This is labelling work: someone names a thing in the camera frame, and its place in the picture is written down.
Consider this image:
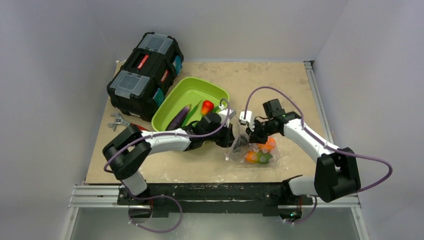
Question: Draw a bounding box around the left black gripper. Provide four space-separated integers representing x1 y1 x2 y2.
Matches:
203 121 237 148

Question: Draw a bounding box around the dark fake grape bunch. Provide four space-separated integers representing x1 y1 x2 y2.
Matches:
231 133 250 153

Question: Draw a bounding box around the clear zip top bag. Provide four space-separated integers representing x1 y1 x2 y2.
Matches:
223 133 280 165

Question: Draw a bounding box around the purple fake eggplant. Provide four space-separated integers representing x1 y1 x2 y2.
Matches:
165 104 192 131

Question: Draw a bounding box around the lime green plastic tray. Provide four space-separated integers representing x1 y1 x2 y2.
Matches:
151 77 230 132

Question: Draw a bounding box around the orange fake orange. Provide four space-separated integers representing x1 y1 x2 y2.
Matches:
257 136 276 153

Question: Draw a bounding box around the green fake chili pepper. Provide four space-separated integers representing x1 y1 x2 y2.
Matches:
212 105 221 113

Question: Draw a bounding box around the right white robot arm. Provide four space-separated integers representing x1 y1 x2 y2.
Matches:
239 99 361 204

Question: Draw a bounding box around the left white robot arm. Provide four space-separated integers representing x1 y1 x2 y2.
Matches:
102 109 236 205

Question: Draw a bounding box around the black plastic toolbox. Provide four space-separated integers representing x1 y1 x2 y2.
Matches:
106 32 184 122

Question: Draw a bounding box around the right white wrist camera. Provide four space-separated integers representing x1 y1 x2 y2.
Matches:
238 110 255 131

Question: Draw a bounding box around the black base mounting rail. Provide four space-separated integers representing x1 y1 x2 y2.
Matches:
117 181 313 220

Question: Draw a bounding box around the red handled adjustable wrench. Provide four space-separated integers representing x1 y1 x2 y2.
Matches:
107 112 147 131

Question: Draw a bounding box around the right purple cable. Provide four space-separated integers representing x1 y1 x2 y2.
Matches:
243 86 394 226

